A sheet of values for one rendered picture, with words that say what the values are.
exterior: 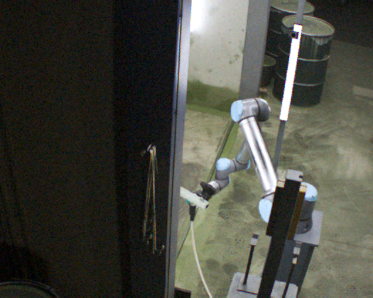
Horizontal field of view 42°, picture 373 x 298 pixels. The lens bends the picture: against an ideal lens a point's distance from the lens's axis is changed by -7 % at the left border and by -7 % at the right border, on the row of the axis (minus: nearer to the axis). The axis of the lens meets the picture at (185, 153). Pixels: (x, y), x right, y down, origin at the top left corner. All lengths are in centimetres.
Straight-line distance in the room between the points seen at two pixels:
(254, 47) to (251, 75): 30
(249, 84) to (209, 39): 58
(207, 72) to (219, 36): 42
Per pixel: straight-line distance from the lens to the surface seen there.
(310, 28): 544
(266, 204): 287
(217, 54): 495
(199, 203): 327
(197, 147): 469
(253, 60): 489
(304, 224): 307
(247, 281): 256
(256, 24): 475
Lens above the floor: 273
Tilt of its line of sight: 36 degrees down
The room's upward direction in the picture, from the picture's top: 4 degrees clockwise
